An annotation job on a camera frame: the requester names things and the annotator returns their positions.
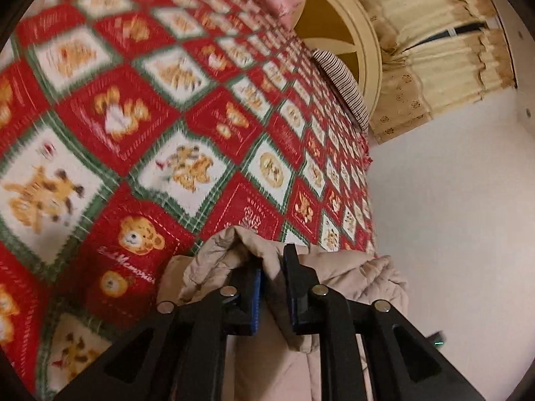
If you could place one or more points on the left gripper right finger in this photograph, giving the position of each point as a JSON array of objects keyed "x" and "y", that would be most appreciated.
[{"x": 367, "y": 350}]

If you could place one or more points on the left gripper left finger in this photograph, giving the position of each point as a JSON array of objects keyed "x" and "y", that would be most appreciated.
[{"x": 178, "y": 353}]

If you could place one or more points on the beige quilted puffer jacket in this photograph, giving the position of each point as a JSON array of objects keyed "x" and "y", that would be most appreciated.
[{"x": 276, "y": 364}]

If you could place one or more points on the red teddy bear bedspread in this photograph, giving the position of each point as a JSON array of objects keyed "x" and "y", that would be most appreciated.
[{"x": 132, "y": 131}]

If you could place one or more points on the yellow floral window curtain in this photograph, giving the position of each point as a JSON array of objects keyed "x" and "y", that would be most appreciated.
[{"x": 437, "y": 55}]

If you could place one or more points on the striped pillow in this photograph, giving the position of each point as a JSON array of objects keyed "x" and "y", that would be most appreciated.
[{"x": 345, "y": 84}]

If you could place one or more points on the cream round headboard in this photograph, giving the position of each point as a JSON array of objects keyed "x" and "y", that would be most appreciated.
[{"x": 344, "y": 28}]

